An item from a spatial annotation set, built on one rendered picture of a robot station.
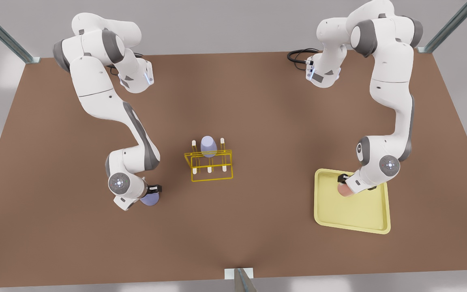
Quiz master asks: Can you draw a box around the pale yellow tray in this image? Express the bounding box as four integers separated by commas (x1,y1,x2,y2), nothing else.
314,169,391,235

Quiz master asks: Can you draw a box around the yellow wire cup rack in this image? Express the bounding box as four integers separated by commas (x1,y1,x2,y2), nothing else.
184,138,234,182

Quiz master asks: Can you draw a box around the lavender cup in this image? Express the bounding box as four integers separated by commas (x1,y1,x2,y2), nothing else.
200,136,218,158
140,192,160,206

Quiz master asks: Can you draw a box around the black cable loop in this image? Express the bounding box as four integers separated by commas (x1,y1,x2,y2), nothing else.
106,53,144,77
287,48,320,72

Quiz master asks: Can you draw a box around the silver frame post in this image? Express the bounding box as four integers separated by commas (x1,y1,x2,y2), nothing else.
418,0,467,54
224,268,258,292
0,3,41,64

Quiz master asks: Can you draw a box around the pink cup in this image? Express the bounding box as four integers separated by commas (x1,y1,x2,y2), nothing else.
337,182,355,198

